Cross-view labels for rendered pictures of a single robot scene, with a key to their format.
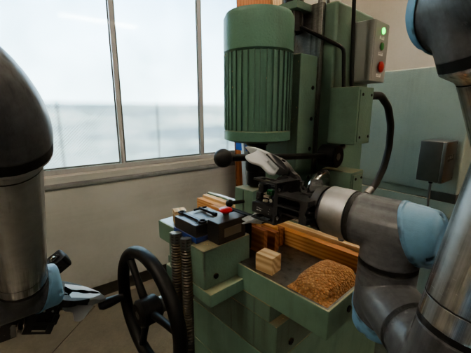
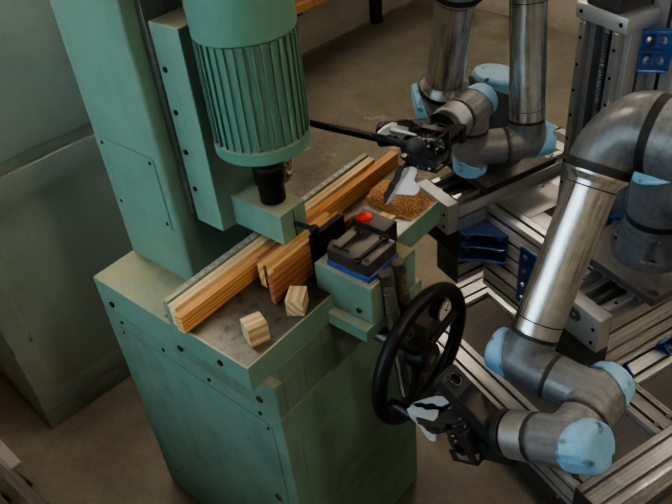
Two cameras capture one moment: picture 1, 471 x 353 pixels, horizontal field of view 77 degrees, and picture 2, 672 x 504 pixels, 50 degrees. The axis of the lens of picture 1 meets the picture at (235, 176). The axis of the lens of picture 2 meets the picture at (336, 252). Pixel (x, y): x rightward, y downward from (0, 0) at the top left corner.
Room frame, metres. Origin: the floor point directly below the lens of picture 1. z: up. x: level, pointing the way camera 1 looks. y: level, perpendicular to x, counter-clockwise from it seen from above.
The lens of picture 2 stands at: (0.77, 1.11, 1.81)
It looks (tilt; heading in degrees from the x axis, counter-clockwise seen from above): 39 degrees down; 266
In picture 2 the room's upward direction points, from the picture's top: 6 degrees counter-clockwise
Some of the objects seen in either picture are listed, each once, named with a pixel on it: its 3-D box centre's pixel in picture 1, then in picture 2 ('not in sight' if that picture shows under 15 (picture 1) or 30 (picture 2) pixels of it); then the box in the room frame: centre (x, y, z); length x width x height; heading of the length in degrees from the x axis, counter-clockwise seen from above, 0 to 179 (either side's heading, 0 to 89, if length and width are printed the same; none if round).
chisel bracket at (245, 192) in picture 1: (261, 199); (270, 213); (0.82, -0.07, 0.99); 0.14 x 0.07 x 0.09; 133
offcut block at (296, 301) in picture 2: not in sight; (296, 300); (0.79, 0.11, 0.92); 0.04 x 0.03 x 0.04; 73
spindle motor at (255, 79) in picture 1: (257, 80); (250, 63); (0.81, -0.06, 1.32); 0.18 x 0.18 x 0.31
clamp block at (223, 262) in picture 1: (209, 250); (366, 273); (0.65, 0.06, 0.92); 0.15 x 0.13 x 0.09; 43
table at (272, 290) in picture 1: (235, 255); (334, 275); (0.71, 0.00, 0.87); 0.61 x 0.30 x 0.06; 43
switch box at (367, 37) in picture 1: (369, 53); not in sight; (0.92, -0.39, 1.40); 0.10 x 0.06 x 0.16; 133
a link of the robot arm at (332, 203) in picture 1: (338, 213); (450, 124); (0.43, -0.16, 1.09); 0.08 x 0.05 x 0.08; 133
